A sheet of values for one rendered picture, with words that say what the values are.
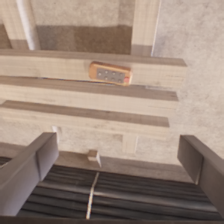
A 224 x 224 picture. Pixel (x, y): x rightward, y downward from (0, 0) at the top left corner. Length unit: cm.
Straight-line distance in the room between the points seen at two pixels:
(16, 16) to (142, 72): 62
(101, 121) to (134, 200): 77
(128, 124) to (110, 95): 20
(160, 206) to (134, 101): 93
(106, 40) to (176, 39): 34
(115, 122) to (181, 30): 56
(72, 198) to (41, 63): 107
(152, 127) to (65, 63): 55
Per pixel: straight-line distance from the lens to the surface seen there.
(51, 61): 79
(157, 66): 71
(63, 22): 93
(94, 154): 141
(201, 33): 92
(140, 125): 89
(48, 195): 153
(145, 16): 76
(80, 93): 81
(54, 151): 16
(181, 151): 17
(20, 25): 93
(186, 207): 151
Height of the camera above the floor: 85
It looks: 51 degrees down
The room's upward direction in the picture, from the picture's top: 168 degrees counter-clockwise
